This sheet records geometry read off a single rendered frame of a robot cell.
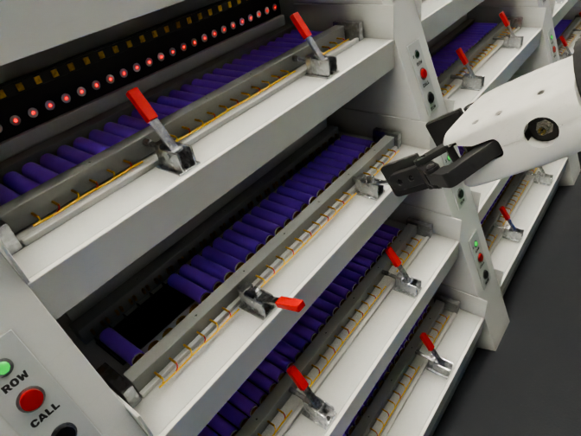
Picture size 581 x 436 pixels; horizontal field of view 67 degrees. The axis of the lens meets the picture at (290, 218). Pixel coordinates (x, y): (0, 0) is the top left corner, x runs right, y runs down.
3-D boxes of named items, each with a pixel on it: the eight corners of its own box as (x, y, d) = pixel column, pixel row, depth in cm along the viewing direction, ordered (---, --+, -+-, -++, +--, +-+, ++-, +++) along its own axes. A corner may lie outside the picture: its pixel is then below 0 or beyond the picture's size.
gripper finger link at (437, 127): (500, 129, 40) (437, 151, 45) (511, 114, 42) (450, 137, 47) (484, 99, 39) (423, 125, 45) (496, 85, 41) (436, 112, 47)
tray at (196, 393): (429, 171, 79) (431, 122, 73) (170, 466, 44) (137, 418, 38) (335, 149, 90) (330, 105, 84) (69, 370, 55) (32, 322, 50)
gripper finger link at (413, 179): (449, 195, 33) (383, 212, 39) (464, 175, 35) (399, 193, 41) (429, 159, 33) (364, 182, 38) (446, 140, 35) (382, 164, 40)
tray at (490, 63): (539, 45, 119) (550, -11, 111) (450, 147, 84) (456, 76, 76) (463, 41, 130) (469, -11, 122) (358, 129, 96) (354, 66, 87)
